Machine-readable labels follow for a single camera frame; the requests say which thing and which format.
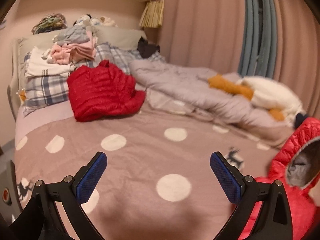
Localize bright red hooded down jacket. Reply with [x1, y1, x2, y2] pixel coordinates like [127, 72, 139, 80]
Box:
[256, 117, 319, 239]

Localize pink folded clothes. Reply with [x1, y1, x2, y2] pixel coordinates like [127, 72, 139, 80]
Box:
[50, 37, 96, 64]

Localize navy blue garment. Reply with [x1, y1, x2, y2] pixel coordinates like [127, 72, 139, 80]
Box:
[293, 113, 309, 129]

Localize brown polka dot bedspread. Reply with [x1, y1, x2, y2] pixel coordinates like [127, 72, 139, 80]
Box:
[14, 106, 278, 239]

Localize white plush goose toy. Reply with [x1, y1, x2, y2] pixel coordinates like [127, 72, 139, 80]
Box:
[207, 74, 303, 126]

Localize folded dark red down jacket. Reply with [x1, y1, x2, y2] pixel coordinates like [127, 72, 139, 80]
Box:
[67, 60, 146, 122]

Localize plaid blue white pillow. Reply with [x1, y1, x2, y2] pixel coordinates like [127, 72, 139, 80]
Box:
[23, 42, 142, 116]

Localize white folded shirt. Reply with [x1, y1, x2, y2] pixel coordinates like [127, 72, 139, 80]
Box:
[24, 46, 76, 78]

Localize rumpled grey lilac duvet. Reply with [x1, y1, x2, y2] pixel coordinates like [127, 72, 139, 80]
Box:
[129, 60, 293, 147]

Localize blue grey curtain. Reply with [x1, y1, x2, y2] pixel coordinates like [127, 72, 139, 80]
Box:
[238, 0, 278, 78]

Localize grey folded garment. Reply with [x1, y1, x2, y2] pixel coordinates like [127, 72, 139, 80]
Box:
[53, 25, 90, 46]

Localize small black garment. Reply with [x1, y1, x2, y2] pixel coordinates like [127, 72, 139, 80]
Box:
[137, 37, 160, 59]

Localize green tangled yarn bundle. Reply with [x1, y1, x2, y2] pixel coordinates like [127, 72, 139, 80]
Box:
[31, 13, 67, 35]

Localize beige pillow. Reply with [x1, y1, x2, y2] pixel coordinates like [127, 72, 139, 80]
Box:
[9, 25, 146, 93]

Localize stuffed toys on headboard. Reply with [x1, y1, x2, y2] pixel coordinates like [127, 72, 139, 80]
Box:
[73, 14, 118, 27]

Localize pink curtain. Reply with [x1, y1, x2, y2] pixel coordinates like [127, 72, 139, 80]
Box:
[159, 0, 319, 117]

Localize fringed beige lampshade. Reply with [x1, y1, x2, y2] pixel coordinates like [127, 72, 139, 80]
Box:
[139, 0, 164, 28]

